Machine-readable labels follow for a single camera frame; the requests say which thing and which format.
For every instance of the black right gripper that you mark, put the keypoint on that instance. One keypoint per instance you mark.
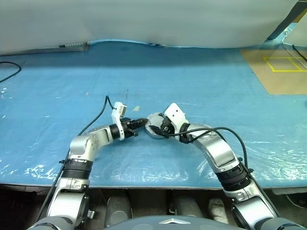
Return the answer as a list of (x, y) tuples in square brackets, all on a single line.
[(168, 129)]

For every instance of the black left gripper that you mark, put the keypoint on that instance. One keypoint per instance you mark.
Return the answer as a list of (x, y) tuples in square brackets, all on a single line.
[(127, 128)]

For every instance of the silver round motor housing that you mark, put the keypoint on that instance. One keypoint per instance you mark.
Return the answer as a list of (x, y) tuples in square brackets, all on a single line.
[(154, 119)]

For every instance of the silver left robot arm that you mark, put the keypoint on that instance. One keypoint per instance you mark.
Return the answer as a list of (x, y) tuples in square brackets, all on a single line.
[(81, 146)]

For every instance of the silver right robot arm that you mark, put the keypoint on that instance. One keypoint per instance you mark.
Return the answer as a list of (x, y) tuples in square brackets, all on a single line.
[(216, 148)]

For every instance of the beige paper scrap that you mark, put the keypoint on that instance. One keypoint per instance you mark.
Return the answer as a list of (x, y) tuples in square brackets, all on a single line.
[(136, 108)]

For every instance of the blue plastic table cover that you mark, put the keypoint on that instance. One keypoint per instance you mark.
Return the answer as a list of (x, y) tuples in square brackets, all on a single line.
[(72, 79)]

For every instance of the dark grey rounded shape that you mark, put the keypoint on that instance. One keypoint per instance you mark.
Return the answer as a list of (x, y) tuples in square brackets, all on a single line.
[(118, 206), (185, 204)]

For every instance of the grey robot torso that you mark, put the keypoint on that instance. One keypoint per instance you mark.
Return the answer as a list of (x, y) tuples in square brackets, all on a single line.
[(156, 224)]

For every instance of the white sneaker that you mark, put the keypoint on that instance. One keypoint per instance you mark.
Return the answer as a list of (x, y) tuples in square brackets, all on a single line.
[(217, 209)]

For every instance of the grey power strip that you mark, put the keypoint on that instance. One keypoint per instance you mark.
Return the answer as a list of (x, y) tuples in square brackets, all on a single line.
[(72, 45)]

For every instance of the white fabric backdrop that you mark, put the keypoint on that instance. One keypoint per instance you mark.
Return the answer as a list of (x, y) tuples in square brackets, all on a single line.
[(144, 19)]

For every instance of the brown cardboard sheet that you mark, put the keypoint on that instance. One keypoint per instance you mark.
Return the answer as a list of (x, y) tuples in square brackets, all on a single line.
[(263, 79)]

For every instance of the black sneaker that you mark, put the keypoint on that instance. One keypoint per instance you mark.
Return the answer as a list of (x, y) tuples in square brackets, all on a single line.
[(297, 201)]

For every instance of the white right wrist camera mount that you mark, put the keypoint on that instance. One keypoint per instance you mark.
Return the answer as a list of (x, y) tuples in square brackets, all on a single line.
[(176, 115)]

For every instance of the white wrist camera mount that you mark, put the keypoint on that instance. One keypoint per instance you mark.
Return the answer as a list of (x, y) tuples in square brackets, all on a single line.
[(117, 115), (176, 115)]

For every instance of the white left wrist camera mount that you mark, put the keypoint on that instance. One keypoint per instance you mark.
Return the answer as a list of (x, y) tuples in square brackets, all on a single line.
[(117, 115)]

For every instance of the grey diagonal frame bar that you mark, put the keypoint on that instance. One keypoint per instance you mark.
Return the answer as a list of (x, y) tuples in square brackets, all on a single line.
[(283, 24)]

